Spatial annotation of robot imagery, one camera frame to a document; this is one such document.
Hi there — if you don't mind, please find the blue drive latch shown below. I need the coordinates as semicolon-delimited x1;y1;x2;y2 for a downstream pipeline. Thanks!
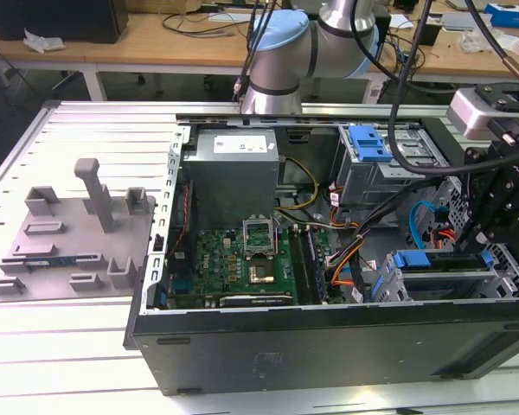
348;124;393;163

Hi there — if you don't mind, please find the yellow power wire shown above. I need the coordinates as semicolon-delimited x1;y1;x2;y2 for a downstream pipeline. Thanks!
274;157;321;213

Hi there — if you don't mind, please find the black hose copper end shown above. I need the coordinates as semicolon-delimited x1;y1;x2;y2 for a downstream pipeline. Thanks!
465;0;519;84

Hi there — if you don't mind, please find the RAM stick with blue label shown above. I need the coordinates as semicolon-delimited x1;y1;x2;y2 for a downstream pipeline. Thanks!
23;258;77;268

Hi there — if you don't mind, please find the black cable bundle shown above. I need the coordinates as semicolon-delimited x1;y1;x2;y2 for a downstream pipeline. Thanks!
326;179;438;267

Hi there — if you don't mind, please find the metal socket cover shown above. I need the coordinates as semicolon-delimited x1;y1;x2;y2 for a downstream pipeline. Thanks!
240;214;279;259

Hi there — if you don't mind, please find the black RAM slot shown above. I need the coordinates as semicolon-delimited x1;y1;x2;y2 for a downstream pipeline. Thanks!
290;227;315;303
306;228;332;303

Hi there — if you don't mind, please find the clear plastic packaging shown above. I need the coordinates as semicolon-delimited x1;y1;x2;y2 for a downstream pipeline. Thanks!
458;23;519;60

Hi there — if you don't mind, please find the grey flat box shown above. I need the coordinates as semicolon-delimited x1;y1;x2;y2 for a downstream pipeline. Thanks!
440;11;494;31

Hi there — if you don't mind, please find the large black box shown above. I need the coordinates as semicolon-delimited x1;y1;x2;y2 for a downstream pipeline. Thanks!
0;0;130;44

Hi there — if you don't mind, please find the grey power supply unit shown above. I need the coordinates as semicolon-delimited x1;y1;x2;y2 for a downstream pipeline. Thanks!
182;128;280;229

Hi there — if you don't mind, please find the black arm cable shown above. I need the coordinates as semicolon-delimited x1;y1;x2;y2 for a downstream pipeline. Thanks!
232;0;279;104

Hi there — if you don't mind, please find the crumpled clear plastic bag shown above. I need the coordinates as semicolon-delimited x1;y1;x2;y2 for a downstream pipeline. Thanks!
23;28;66;55

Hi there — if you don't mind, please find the orange data wire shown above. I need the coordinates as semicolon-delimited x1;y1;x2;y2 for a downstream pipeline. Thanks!
330;252;360;289

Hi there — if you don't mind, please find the black open PC case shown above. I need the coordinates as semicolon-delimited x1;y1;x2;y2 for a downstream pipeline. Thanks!
123;103;519;397

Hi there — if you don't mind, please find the blue data wire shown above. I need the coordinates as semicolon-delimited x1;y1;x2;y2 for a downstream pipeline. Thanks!
408;199;449;251

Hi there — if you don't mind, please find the blue cardboard box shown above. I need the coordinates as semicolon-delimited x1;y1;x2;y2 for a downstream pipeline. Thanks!
484;3;519;29

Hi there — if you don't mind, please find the metal disk bay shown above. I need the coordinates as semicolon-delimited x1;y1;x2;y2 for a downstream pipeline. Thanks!
367;249;519;303

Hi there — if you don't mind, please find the wooden desk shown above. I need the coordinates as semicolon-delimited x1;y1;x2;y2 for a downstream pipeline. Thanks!
0;0;519;103

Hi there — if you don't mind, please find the small black box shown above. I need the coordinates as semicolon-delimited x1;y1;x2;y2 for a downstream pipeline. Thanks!
413;19;443;46

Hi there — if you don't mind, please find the metal optical drive cage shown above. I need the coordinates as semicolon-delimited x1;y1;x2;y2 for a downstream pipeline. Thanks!
335;124;451;209

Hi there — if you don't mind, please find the grey parts rack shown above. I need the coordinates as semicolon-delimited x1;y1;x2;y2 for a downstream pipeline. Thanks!
0;157;157;306

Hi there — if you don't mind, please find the green motherboard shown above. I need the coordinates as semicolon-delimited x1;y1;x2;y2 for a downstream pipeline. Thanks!
168;224;345;310

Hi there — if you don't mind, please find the black graphics card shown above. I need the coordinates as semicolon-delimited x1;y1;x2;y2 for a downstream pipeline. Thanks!
218;293;295;309

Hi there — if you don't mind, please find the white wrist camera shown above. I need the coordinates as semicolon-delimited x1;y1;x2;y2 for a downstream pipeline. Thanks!
448;86;519;140

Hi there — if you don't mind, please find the orange disk power wire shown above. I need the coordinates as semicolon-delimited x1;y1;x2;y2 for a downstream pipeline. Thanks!
430;227;456;250

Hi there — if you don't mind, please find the CPU socket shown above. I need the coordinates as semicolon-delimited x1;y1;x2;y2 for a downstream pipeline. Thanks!
247;258;277;286

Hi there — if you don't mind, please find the wire locking lever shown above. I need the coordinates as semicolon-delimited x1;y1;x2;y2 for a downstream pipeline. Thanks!
274;212;286;265

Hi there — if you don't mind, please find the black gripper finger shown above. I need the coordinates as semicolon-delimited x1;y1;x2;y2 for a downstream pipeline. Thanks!
479;207;519;260
454;145;493;255

